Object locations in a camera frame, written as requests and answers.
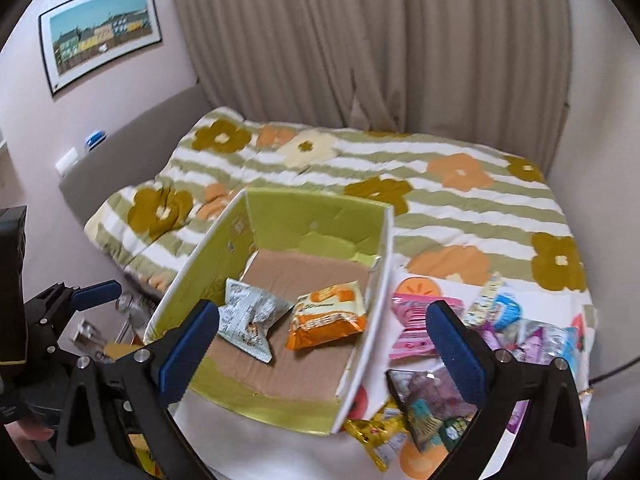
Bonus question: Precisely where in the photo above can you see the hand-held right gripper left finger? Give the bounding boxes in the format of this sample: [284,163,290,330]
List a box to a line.
[55,299,221,480]

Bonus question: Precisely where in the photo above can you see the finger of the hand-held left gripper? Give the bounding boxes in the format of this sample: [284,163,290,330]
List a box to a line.
[22,281,122,361]

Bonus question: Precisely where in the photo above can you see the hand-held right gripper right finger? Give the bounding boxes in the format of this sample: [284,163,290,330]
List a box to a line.
[425,300,588,480]

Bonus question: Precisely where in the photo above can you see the grey snack packet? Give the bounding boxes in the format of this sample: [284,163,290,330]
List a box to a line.
[217,279,295,363]

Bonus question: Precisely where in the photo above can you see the green cardboard box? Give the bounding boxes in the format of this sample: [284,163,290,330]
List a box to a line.
[142,187,396,436]

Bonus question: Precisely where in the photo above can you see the yellow snack packet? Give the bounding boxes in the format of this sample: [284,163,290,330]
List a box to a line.
[342,400,417,473]

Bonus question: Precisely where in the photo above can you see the orange snack packet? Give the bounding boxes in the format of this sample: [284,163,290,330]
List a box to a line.
[285,280,368,351]

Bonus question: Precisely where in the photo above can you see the person's left hand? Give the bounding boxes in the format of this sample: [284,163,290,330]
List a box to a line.
[0,421,56,463]

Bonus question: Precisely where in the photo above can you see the glass bottle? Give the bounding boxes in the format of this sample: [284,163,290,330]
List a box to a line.
[116,294,153,333]

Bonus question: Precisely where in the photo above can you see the glass jar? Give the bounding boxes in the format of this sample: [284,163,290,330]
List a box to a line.
[74,322,109,361]

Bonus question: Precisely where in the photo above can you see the pink snack packet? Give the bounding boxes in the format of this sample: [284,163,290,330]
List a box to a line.
[390,294,467,361]

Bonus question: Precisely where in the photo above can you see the cream and blue snack packet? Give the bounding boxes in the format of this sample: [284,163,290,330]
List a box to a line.
[462,272,523,332]

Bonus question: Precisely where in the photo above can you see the yellow container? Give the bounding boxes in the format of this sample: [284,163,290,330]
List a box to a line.
[106,341,148,361]

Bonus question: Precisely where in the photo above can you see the dark purple snack packet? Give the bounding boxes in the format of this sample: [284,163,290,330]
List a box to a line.
[386,367,482,455]

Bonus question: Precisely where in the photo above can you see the pile of colourful snack packets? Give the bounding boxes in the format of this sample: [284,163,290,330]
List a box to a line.
[480,305,583,378]

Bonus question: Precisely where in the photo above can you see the white fruit-print sheet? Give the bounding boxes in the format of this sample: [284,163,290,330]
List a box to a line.
[170,265,600,480]

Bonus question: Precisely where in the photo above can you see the floral striped blanket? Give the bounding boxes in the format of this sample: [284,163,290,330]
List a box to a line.
[82,105,590,307]

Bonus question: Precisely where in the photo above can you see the grey headboard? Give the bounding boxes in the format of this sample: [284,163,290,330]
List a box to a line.
[57,82,217,227]

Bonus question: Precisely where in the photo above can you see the beige curtain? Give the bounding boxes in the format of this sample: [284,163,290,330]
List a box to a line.
[167,0,573,171]

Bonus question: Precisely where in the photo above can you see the white wall switch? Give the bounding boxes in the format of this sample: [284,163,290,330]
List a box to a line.
[54,146,81,177]

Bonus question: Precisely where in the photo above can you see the framed wall picture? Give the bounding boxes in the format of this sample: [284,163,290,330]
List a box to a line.
[37,0,164,98]

